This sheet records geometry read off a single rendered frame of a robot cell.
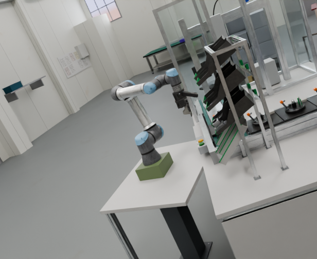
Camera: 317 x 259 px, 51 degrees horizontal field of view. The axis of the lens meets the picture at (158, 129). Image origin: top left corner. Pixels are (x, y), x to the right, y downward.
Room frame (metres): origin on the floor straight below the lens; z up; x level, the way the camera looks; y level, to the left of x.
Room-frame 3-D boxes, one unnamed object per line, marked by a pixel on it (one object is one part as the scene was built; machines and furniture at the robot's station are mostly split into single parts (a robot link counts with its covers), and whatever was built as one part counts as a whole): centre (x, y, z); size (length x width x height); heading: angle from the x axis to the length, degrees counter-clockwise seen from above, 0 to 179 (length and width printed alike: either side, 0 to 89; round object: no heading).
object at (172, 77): (2.28, -0.24, 1.53); 0.09 x 0.08 x 0.11; 45
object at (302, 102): (2.22, -0.96, 1.01); 0.24 x 0.24 x 0.13; 82
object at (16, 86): (9.84, 3.28, 1.66); 0.44 x 0.33 x 0.17; 149
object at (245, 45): (1.92, -0.53, 1.26); 0.36 x 0.21 x 0.80; 172
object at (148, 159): (2.44, 0.14, 1.01); 0.15 x 0.15 x 0.10
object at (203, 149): (2.41, -0.26, 0.93); 0.21 x 0.07 x 0.06; 172
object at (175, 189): (2.41, 0.10, 0.84); 0.90 x 0.70 x 0.03; 149
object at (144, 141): (2.45, 0.14, 1.13); 0.13 x 0.12 x 0.14; 135
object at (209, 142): (2.59, -0.35, 0.91); 0.89 x 0.06 x 0.11; 172
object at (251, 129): (2.26, -0.72, 1.01); 0.24 x 0.24 x 0.13; 82
